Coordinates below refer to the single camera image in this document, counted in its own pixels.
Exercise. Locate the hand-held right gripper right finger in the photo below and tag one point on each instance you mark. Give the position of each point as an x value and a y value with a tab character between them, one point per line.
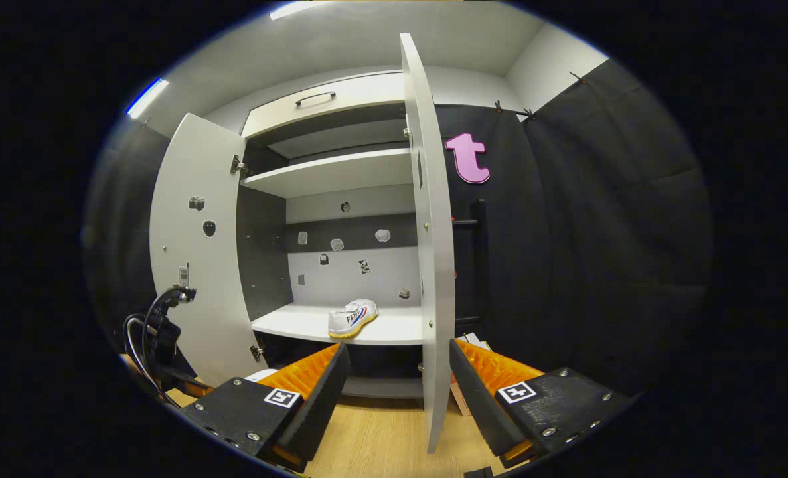
483	405

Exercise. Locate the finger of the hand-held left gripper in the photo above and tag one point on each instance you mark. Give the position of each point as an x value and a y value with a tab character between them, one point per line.
198	391

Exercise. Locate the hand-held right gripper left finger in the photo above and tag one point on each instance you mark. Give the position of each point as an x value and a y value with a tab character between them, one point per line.
320	405

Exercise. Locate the white cabinet door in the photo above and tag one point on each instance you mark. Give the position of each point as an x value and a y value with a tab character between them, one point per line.
433	265
188	159

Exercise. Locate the white shoe cabinet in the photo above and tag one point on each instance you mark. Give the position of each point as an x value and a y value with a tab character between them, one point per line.
320	172

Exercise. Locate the white cabinet drawer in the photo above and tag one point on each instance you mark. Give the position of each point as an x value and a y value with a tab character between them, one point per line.
360	93

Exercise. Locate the black backdrop cloth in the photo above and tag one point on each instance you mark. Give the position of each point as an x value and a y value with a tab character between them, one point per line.
599	232

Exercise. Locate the ceiling light strip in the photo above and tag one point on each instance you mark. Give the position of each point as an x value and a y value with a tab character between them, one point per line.
291	10
147	98

